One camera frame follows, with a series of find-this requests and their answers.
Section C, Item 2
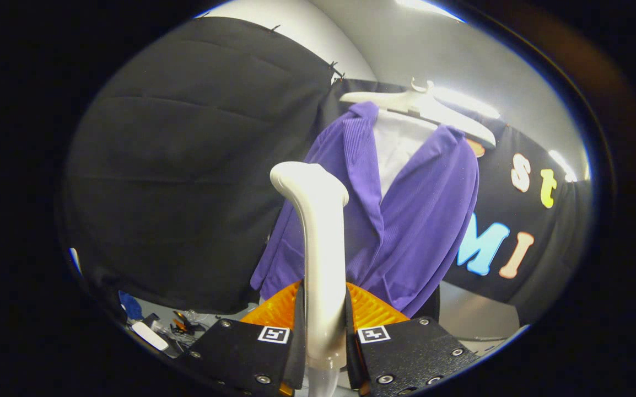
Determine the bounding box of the white plastic hanger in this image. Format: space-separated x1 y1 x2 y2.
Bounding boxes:
339 77 497 149

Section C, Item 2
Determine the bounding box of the blue cloth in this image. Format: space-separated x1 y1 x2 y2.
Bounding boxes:
118 291 144 321

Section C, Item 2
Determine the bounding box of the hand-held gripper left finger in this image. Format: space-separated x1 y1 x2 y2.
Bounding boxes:
177 281 308 397

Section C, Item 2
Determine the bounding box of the purple jacket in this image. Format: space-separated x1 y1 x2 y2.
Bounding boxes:
250 101 480 319

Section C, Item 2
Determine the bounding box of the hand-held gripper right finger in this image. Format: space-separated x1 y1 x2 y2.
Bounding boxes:
344 281 481 396

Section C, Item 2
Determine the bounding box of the orange and black tool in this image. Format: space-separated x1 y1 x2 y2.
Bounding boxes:
171 310 198 335

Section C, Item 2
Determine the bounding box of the white oblong box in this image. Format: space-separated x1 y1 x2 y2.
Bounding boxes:
131 321 169 352

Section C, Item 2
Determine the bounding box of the white garment steamer nozzle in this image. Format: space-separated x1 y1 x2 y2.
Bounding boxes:
270 161 350 397

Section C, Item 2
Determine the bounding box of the white inner shirt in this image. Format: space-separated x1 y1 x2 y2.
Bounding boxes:
373 109 440 199

